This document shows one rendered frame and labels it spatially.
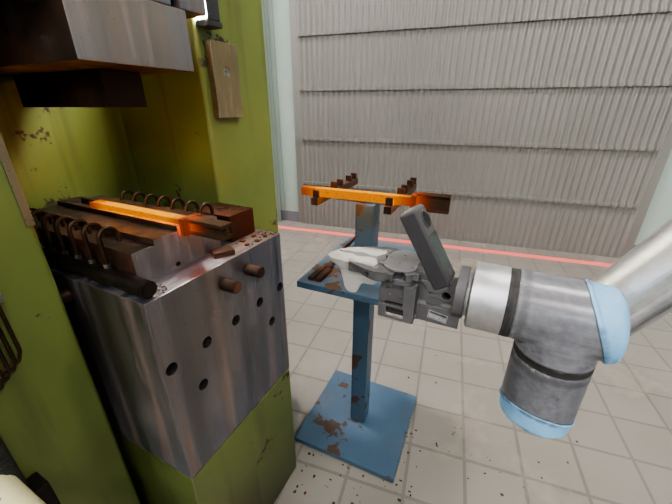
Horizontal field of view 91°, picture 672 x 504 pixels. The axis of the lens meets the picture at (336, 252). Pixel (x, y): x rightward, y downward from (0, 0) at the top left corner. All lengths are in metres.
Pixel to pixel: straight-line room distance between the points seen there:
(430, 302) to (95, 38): 0.60
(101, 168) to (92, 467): 0.75
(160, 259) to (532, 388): 0.63
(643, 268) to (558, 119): 2.85
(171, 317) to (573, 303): 0.61
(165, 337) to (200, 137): 0.53
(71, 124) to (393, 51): 2.69
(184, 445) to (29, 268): 0.44
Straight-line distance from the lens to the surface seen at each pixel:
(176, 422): 0.79
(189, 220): 0.70
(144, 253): 0.68
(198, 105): 0.97
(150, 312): 0.64
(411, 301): 0.47
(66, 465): 0.97
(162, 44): 0.71
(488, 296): 0.44
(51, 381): 0.85
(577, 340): 0.47
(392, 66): 3.34
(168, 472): 1.00
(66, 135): 1.14
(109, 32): 0.66
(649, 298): 0.58
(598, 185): 3.54
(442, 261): 0.47
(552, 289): 0.46
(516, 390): 0.53
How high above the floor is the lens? 1.21
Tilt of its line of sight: 24 degrees down
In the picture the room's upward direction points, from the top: straight up
